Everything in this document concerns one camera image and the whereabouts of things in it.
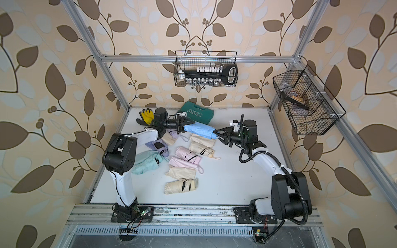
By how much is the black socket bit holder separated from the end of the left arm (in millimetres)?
226

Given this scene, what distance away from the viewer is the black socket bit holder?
0.83m

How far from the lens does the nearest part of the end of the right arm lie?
648 mm
